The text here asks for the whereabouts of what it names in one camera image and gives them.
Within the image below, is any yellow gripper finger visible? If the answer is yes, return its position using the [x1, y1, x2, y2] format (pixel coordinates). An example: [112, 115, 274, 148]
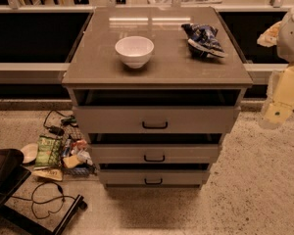
[257, 22, 280, 47]

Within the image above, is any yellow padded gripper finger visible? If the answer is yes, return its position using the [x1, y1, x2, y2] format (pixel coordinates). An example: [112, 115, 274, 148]
[259, 64, 294, 129]

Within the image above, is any grey drawer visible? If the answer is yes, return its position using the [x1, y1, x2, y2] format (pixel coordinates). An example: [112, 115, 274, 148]
[73, 106, 240, 134]
[90, 144, 221, 164]
[98, 170, 210, 186]

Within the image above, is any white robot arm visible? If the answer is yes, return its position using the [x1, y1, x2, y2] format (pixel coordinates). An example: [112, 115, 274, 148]
[257, 6, 294, 129]

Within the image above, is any grey drawer cabinet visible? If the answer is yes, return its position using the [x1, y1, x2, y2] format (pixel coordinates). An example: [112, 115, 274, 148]
[61, 6, 254, 190]

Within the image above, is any white ceramic bowl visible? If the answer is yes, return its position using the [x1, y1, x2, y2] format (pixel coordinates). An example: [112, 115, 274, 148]
[115, 36, 154, 69]

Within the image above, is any yellow sponge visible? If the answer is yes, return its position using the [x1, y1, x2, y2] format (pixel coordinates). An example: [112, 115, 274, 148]
[63, 155, 81, 168]

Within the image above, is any green chip bag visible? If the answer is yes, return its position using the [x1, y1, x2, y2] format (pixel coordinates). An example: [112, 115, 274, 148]
[34, 135, 62, 169]

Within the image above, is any tan snack bag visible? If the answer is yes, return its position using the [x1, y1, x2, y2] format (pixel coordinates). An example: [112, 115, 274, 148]
[32, 168, 63, 181]

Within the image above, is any white plate on floor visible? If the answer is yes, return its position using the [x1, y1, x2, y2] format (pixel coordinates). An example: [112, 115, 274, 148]
[21, 143, 38, 164]

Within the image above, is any black chair base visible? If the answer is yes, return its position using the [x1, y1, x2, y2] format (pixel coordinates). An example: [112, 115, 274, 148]
[0, 149, 87, 235]

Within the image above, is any black power adapter cable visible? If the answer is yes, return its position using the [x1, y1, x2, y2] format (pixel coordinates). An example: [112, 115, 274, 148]
[42, 109, 78, 137]

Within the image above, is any black cable on floor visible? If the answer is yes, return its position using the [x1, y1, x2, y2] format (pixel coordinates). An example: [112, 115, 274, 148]
[10, 180, 76, 220]

